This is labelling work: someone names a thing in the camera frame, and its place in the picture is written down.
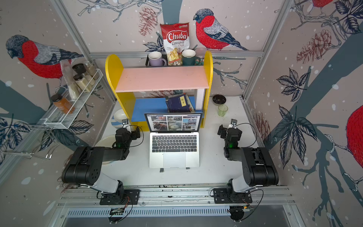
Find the pink cup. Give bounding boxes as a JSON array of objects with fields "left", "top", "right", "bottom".
[{"left": 195, "top": 48, "right": 207, "bottom": 65}]

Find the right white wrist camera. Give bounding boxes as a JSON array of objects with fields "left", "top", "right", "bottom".
[{"left": 228, "top": 119, "right": 237, "bottom": 128}]

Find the cream and blue plate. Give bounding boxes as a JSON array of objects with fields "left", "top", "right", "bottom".
[{"left": 95, "top": 135, "right": 117, "bottom": 165}]

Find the tall black lid spice jar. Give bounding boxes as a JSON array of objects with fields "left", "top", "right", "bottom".
[{"left": 72, "top": 63, "right": 95, "bottom": 86}]

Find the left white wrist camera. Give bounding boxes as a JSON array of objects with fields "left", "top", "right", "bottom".
[{"left": 122, "top": 119, "right": 130, "bottom": 128}]

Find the rear glass spice jar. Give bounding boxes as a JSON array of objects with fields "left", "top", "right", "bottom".
[{"left": 83, "top": 61, "right": 99, "bottom": 80}]

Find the clear plastic bag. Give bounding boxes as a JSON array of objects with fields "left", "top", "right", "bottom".
[{"left": 60, "top": 60, "right": 81, "bottom": 101}]

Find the white wire wall rack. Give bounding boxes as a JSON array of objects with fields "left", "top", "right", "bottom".
[{"left": 44, "top": 69, "right": 104, "bottom": 129}]

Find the dark green mug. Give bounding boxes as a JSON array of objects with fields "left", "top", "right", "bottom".
[{"left": 181, "top": 49, "right": 200, "bottom": 66}]

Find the aluminium mounting rail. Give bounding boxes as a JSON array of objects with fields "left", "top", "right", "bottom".
[{"left": 55, "top": 183, "right": 297, "bottom": 207}]

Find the chrome wire hanger rack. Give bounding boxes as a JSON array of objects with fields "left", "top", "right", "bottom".
[{"left": 1, "top": 122, "right": 60, "bottom": 161}]

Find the silver laptop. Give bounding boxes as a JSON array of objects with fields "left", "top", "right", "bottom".
[{"left": 145, "top": 113, "right": 203, "bottom": 168}]

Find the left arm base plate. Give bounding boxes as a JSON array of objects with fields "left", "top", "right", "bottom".
[{"left": 100, "top": 189, "right": 140, "bottom": 205}]

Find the orange spice jar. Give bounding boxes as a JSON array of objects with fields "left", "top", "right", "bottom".
[{"left": 51, "top": 94, "right": 75, "bottom": 114}]

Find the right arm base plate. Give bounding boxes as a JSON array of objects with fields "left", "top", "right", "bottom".
[{"left": 210, "top": 188, "right": 252, "bottom": 204}]

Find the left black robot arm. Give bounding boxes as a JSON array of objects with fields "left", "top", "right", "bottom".
[{"left": 61, "top": 125, "right": 144, "bottom": 196}]

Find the green drinking glass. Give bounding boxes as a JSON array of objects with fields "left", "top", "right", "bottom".
[{"left": 218, "top": 104, "right": 228, "bottom": 117}]

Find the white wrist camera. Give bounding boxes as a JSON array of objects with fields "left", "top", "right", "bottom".
[
  {"left": 228, "top": 119, "right": 237, "bottom": 128},
  {"left": 122, "top": 119, "right": 130, "bottom": 128}
]

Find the lilac mug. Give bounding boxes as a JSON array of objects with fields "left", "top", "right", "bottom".
[{"left": 148, "top": 51, "right": 167, "bottom": 67}]

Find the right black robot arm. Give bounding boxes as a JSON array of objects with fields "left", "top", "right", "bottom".
[{"left": 217, "top": 125, "right": 279, "bottom": 194}]

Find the black bowl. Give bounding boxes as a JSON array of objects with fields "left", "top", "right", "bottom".
[{"left": 212, "top": 94, "right": 226, "bottom": 106}]

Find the yellow pink blue shelf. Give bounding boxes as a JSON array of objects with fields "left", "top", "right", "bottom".
[{"left": 105, "top": 51, "right": 213, "bottom": 131}]

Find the stack of dark blue books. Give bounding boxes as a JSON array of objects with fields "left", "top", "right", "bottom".
[{"left": 165, "top": 93, "right": 195, "bottom": 113}]

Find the white blue striped bowl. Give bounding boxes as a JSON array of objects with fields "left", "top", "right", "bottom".
[{"left": 111, "top": 109, "right": 128, "bottom": 129}]

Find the red Chuba chips bag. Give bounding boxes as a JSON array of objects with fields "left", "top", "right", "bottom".
[{"left": 160, "top": 23, "right": 190, "bottom": 66}]

